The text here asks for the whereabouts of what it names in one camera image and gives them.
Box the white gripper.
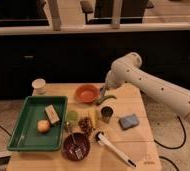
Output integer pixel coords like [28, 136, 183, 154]
[100, 70, 122, 96]

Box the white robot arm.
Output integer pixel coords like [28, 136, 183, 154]
[103, 52, 190, 124]

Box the orange-red bowl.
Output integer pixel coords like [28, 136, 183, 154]
[75, 84, 99, 103]

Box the dark maroon bowl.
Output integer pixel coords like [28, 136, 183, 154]
[62, 132, 90, 161]

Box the green cucumber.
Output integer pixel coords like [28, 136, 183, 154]
[95, 95, 117, 106]

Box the metal cup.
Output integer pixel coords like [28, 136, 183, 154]
[101, 106, 113, 123]

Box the yellow banana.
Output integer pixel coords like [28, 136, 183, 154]
[89, 108, 97, 129]

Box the blue sponge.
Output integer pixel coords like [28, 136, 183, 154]
[119, 114, 139, 130]

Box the bunch of dark grapes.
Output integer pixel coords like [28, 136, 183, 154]
[78, 117, 92, 137]

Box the light green cup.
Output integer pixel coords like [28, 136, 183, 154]
[66, 111, 79, 125]

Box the white dish brush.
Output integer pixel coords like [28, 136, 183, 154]
[95, 131, 136, 168]

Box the white paper cup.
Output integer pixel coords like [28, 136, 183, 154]
[32, 78, 46, 94]

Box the metal fork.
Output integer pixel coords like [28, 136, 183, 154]
[66, 122, 83, 159]

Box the yellow-red apple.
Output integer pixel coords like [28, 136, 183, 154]
[37, 120, 50, 133]

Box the green plastic tray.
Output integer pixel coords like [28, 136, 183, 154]
[7, 96, 68, 151]

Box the black floor cable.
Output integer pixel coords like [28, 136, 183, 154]
[153, 114, 188, 150]

